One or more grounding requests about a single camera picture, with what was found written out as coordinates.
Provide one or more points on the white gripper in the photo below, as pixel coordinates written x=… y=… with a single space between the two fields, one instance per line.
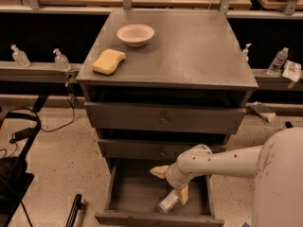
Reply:
x=174 y=178

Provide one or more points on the clear plastic water bottle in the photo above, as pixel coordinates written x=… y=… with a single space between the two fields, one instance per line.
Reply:
x=169 y=202

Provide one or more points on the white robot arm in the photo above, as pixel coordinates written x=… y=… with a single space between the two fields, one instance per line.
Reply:
x=276 y=167

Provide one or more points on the bottom grey open drawer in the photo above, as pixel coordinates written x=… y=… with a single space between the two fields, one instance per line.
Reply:
x=134 y=193

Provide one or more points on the middle grey drawer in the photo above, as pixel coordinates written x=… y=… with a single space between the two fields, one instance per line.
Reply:
x=137 y=149

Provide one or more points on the top grey drawer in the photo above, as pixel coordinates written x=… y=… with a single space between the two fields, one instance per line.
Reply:
x=154 y=117

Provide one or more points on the grey drawer cabinet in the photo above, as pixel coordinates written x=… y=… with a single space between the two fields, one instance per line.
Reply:
x=193 y=59

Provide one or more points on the right small pump bottle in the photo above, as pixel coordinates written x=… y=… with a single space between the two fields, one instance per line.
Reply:
x=245 y=52

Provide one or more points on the background clear water bottle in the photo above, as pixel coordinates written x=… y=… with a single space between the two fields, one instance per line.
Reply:
x=278 y=61

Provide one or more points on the far left pump bottle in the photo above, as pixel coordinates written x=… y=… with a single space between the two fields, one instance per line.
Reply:
x=20 y=56

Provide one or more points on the grey book on floor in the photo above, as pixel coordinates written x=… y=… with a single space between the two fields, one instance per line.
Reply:
x=263 y=111

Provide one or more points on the black caster leg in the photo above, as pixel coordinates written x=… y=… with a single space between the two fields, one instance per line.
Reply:
x=288 y=125

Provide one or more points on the yellow sponge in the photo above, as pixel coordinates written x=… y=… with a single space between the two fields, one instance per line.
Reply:
x=108 y=61

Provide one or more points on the white paper bowl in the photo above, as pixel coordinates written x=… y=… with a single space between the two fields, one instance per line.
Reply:
x=135 y=35

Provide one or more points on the black power adapter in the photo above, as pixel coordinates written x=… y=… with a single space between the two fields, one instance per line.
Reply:
x=20 y=135

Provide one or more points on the white plastic packet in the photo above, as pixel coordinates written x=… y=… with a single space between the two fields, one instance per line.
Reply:
x=292 y=71

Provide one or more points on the black chair frame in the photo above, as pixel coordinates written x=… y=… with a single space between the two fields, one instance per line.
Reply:
x=14 y=179

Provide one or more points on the metal rail shelf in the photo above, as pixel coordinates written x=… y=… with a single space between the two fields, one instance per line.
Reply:
x=36 y=72

